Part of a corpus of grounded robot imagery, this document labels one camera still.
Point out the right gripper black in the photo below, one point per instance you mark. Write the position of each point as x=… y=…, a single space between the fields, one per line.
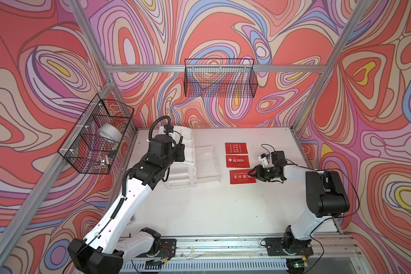
x=258 y=173

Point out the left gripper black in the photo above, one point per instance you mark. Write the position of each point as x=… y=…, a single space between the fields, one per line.
x=180 y=153

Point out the red postcard white text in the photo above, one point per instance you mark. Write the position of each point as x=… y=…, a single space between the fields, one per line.
x=236 y=148

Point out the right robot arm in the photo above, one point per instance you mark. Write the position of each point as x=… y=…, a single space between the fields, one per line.
x=325 y=194

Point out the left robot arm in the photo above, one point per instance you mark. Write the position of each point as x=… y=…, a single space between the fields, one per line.
x=101 y=251

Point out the black clip in basket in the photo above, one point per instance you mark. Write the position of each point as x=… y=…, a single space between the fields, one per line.
x=112 y=153

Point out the white tape roll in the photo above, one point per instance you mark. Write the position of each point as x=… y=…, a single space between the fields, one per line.
x=110 y=132

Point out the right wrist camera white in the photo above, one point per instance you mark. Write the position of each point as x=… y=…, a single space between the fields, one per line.
x=264 y=160

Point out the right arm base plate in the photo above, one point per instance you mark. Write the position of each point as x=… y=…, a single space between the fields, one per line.
x=278 y=246

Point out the black wire basket back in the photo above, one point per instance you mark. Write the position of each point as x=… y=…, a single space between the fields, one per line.
x=220 y=78

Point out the black wire basket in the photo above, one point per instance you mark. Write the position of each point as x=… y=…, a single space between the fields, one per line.
x=220 y=78
x=83 y=149

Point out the black wire basket left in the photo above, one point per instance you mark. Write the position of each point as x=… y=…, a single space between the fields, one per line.
x=83 y=149

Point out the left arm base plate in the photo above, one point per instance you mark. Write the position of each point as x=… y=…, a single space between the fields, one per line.
x=166 y=249

